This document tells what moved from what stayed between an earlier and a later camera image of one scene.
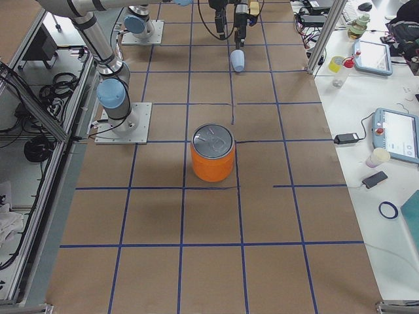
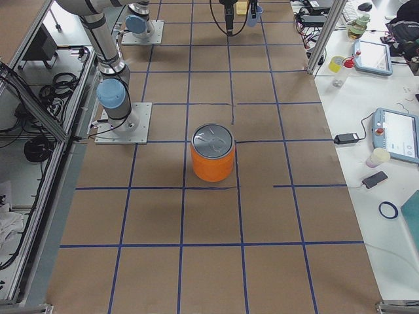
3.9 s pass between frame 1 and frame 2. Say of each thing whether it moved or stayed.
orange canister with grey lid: stayed
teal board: stayed
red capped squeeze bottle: stayed
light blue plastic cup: moved
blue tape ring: stayed
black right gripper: moved
